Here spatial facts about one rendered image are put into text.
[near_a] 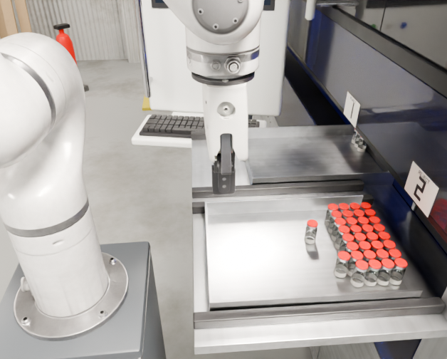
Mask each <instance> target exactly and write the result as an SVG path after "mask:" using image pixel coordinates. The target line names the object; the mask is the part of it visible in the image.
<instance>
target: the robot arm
mask: <svg viewBox="0 0 447 359"><path fill-rule="evenodd" d="M163 1H164V2H165V4H166V5H167V6H168V7H169V8H170V10H171V11H172V12H173V13H174V15H175V16H176V17H177V18H178V19H179V20H180V21H181V22H182V23H183V24H184V25H185V34H186V60H187V68H188V69H189V70H190V71H191V76H192V78H193V79H194V80H195V81H197V82H199V83H202V95H203V109H204V126H205V132H206V141H207V147H208V151H209V159H210V160H211V161H212V162H213V165H212V166H211V173H212V191H213V194H234V193H235V191H236V168H235V153H236V156H237V158H238V160H239V161H244V162H245V161H246V160H247V159H248V94H247V82H248V81H250V80H252V79H253V78H254V76H255V71H256V70H257V69H258V67H259V53H260V38H261V14H262V11H263V5H264V0H163ZM84 144H85V91H84V87H83V81H82V78H81V76H80V72H79V70H78V67H77V65H76V63H75V61H74V60H73V57H72V56H71V55H70V54H69V52H68V51H67V50H66V49H65V48H64V47H63V46H62V45H61V44H60V43H59V42H57V41H55V40H54V39H52V38H50V37H47V36H44V35H42V34H39V33H29V32H25V33H16V34H14V35H10V36H7V37H5V38H2V39H0V217H1V220H2V222H3V224H4V227H5V229H6V232H7V234H8V236H9V239H10V241H11V244H12V246H13V248H14V251H15V253H16V256H17V258H18V260H19V263H20V265H21V268H22V270H23V273H24V275H25V277H22V278H21V287H20V288H19V290H18V292H17V294H16V297H15V300H14V315H15V317H16V320H17V322H18V324H19V326H20V327H21V328H22V329H23V331H24V332H26V333H27V334H29V335H30V336H32V337H34V338H37V339H40V340H48V341H62V340H70V339H74V338H78V337H81V336H83V335H86V334H88V333H90V332H93V331H94V330H96V329H98V328H99V327H100V326H103V325H104V324H105V323H107V322H108V321H109V320H110V319H111V318H112V317H113V316H114V315H115V314H116V313H117V312H118V311H119V309H120V308H121V306H122V305H123V303H124V302H125V299H126V297H127V293H128V289H129V279H128V275H127V271H126V269H125V267H124V265H123V264H122V263H121V262H120V261H119V260H118V259H116V258H115V257H114V256H111V255H109V254H106V253H103V252H101V249H100V244H99V241H98V235H97V232H96V228H95V223H94V220H93V215H92V212H91V208H90V203H89V199H88V194H87V191H86V188H85V183H84V179H83V152H84Z"/></svg>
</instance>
